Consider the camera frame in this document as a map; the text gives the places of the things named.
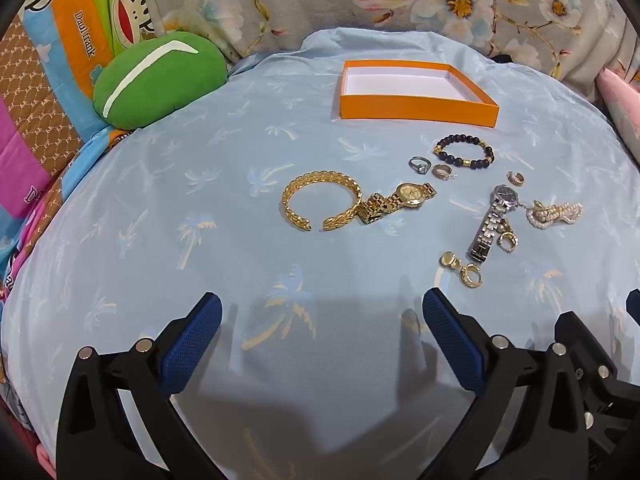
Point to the gold round stud earring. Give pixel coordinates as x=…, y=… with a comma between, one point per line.
x=447, y=260

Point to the light blue bed sheet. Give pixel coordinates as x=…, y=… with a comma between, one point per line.
x=200, y=240

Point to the cartoon printed blanket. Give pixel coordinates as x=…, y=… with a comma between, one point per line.
x=65, y=60

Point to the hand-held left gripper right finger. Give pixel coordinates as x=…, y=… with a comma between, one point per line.
x=452, y=337

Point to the orange cardboard box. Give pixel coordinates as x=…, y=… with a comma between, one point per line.
x=417, y=95

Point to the pink pillow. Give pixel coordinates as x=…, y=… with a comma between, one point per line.
x=622, y=105

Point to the green cushion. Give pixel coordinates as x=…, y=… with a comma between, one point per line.
x=160, y=80

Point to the small rose gold hoop earring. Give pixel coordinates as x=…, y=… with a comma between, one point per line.
x=516, y=178
x=442, y=171

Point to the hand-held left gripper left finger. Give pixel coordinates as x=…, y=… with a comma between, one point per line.
x=192, y=340

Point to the silver wristwatch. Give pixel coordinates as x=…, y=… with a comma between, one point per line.
x=492, y=222

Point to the gold wristwatch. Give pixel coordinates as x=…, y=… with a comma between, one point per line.
x=400, y=197

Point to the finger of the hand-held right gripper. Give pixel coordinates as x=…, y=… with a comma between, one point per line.
x=607, y=390
x=635, y=306

